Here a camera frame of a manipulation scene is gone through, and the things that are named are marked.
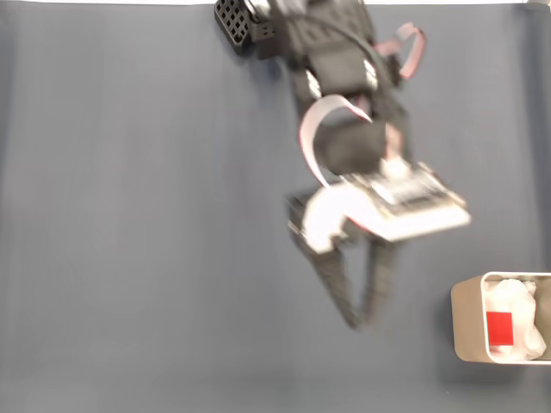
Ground white camera module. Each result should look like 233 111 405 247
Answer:
300 161 473 255

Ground beige box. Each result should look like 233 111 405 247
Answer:
450 271 551 367

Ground white crumpled paper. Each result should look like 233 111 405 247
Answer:
484 278 548 362

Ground red cube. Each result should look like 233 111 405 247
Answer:
486 311 514 347

